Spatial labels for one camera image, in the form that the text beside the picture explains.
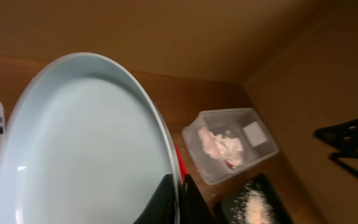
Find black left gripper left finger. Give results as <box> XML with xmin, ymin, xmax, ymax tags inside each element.
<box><xmin>134</xmin><ymin>174</ymin><xmax>176</xmax><ymax>224</ymax></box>

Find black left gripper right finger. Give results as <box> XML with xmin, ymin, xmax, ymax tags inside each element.
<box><xmin>179</xmin><ymin>174</ymin><xmax>216</xmax><ymax>224</ymax></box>

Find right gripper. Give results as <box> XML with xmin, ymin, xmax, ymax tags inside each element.
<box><xmin>313</xmin><ymin>119</ymin><xmax>358</xmax><ymax>179</ymax></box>

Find white napkin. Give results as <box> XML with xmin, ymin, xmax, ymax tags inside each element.
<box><xmin>198</xmin><ymin>128</ymin><xmax>244</xmax><ymax>169</ymax></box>

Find light blue plate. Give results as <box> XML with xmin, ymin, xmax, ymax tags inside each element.
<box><xmin>0</xmin><ymin>52</ymin><xmax>181</xmax><ymax>223</ymax></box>

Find black plastic bin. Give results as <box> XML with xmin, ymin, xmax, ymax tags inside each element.
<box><xmin>214</xmin><ymin>174</ymin><xmax>293</xmax><ymax>224</ymax></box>

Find red plastic tray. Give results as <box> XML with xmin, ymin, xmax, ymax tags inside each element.
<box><xmin>174</xmin><ymin>144</ymin><xmax>188</xmax><ymax>183</ymax></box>

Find spilled rice and food scraps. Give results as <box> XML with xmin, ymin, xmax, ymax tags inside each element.
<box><xmin>229</xmin><ymin>182</ymin><xmax>276</xmax><ymax>224</ymax></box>

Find clear plastic bin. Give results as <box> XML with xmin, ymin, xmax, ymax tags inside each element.
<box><xmin>182</xmin><ymin>108</ymin><xmax>279</xmax><ymax>185</ymax></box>

